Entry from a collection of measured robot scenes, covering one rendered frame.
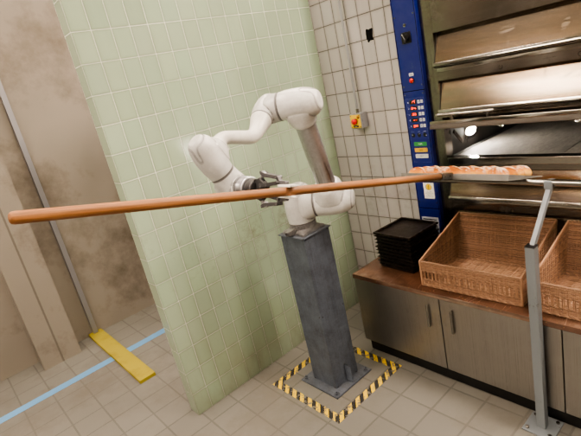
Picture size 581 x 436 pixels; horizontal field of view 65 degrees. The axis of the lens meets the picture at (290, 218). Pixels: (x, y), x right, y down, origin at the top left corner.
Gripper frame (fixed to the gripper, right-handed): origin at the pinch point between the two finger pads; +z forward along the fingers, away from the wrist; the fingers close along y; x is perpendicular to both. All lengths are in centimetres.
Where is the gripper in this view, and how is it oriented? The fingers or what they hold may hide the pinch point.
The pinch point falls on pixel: (287, 191)
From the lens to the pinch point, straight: 150.1
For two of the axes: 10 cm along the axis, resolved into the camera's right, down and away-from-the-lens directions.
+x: -7.6, 1.1, -6.4
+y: 0.3, 9.9, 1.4
